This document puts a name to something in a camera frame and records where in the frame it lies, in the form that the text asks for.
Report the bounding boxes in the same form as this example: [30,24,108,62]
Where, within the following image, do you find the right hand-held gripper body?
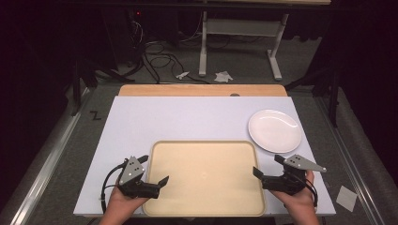
[261,154,328,197]

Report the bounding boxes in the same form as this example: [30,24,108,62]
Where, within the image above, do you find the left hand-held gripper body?
[117,155,161,200]

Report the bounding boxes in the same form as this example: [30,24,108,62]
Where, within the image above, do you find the white round plate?
[248,109,303,155]

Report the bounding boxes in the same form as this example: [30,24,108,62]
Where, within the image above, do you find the beige plastic tray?
[142,140,267,218]

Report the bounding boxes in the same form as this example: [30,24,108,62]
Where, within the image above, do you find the person's right hand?
[269,170,316,219]

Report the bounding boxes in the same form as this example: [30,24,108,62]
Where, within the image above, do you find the person's left hand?
[107,178,150,218]

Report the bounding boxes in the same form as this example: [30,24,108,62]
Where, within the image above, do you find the flat white paper sheet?
[335,185,359,213]

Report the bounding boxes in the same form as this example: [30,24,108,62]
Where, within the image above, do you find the black metal stand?
[69,58,136,117]

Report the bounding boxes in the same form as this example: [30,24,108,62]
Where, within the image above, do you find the crumpled white paper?
[213,70,235,83]

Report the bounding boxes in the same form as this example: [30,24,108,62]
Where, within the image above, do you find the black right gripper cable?
[298,176,319,210]

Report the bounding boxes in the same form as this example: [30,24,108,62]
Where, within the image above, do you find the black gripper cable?
[99,162,130,214]
[298,176,319,210]

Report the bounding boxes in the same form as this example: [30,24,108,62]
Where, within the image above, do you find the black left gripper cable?
[99,162,130,214]

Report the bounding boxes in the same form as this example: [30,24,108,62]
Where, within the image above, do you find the aluminium floor rail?
[314,96,387,225]
[8,87,92,225]

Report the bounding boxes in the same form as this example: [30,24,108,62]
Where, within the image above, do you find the black floor cables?
[141,39,211,85]

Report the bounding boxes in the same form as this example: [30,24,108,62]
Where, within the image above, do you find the white metal desk frame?
[198,10,291,82]

